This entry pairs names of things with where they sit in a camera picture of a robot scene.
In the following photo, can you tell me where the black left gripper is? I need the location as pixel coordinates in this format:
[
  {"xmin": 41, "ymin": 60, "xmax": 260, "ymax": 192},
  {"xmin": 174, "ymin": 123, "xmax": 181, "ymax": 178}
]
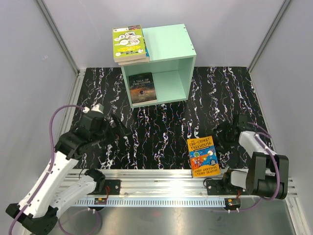
[{"xmin": 91, "ymin": 113, "xmax": 131, "ymax": 148}]

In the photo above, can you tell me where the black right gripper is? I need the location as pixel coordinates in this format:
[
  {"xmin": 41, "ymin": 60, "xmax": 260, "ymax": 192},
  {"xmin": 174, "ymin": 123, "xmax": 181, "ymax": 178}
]
[{"xmin": 207, "ymin": 120, "xmax": 237, "ymax": 154}]

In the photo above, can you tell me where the orange 130-Storey Treehouse book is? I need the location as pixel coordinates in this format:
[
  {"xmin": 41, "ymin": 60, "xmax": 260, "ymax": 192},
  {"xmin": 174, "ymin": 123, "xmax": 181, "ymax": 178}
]
[{"xmin": 187, "ymin": 136, "xmax": 221, "ymax": 178}]

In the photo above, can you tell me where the dark Tale of Two Cities book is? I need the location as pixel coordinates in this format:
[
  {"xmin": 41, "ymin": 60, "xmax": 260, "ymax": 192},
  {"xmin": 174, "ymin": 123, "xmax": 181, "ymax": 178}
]
[{"xmin": 129, "ymin": 72, "xmax": 157, "ymax": 104}]

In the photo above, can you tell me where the lime green book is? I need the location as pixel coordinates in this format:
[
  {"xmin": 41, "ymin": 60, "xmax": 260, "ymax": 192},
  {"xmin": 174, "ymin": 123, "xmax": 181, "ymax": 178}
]
[{"xmin": 112, "ymin": 25, "xmax": 146, "ymax": 62}]

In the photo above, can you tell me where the blue 26-Storey Treehouse book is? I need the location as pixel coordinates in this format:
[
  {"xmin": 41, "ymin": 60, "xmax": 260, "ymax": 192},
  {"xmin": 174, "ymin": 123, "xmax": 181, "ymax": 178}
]
[{"xmin": 142, "ymin": 30, "xmax": 150, "ymax": 62}]

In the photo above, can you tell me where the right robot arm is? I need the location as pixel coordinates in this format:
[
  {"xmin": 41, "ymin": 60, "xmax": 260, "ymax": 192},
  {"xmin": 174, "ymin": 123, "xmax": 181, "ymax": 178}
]
[{"xmin": 213, "ymin": 114, "xmax": 289, "ymax": 200}]

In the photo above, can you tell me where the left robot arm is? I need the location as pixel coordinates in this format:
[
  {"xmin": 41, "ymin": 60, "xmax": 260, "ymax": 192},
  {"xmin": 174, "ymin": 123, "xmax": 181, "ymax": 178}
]
[{"xmin": 6, "ymin": 111, "xmax": 131, "ymax": 235}]

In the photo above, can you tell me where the black marble pattern mat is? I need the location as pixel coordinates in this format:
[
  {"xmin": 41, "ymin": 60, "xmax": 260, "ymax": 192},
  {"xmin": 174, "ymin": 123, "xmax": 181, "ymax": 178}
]
[{"xmin": 76, "ymin": 67, "xmax": 266, "ymax": 169}]

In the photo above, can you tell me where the mint green open box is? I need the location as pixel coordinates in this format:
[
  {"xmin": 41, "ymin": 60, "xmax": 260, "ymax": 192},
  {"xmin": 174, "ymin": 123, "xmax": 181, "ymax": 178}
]
[{"xmin": 121, "ymin": 24, "xmax": 197, "ymax": 108}]

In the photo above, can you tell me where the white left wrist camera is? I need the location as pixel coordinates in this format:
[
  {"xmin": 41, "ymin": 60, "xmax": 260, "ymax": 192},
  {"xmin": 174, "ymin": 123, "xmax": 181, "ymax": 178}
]
[{"xmin": 82, "ymin": 103, "xmax": 104, "ymax": 114}]

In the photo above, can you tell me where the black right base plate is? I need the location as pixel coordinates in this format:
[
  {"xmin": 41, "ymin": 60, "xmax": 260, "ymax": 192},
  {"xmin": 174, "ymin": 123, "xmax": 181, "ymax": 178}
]
[{"xmin": 203, "ymin": 178, "xmax": 244, "ymax": 196}]

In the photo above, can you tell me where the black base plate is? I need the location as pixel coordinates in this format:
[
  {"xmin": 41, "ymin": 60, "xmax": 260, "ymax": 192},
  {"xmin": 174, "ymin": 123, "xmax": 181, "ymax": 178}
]
[
  {"xmin": 92, "ymin": 179, "xmax": 121, "ymax": 195},
  {"xmin": 203, "ymin": 178, "xmax": 244, "ymax": 196}
]

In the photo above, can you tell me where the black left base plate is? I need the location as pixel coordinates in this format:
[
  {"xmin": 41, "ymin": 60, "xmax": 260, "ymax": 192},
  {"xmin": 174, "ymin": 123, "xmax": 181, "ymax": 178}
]
[{"xmin": 92, "ymin": 179, "xmax": 121, "ymax": 195}]

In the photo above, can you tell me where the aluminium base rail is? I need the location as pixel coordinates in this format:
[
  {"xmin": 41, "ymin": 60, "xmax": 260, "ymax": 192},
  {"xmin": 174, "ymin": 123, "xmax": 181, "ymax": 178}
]
[{"xmin": 33, "ymin": 168, "xmax": 298, "ymax": 208}]

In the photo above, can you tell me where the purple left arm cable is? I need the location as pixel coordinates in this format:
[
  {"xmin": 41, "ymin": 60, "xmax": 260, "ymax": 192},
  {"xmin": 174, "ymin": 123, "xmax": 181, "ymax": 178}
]
[{"xmin": 8, "ymin": 105, "xmax": 101, "ymax": 235}]

